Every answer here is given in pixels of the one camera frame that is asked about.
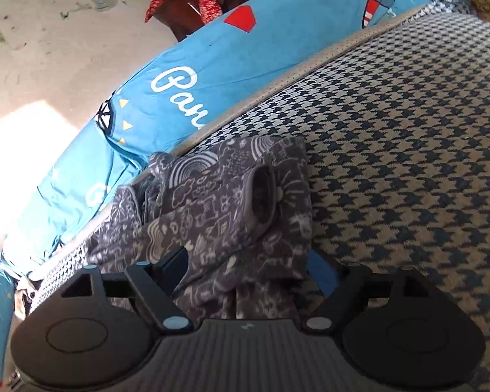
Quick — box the grey patterned fleece garment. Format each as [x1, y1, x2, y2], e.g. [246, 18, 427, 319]
[83, 136, 312, 321]

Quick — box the houndstooth sofa cushion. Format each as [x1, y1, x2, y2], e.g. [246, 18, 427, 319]
[34, 5, 490, 391]

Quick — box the blue cartoon print pillow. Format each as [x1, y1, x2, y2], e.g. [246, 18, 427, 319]
[0, 0, 430, 384]

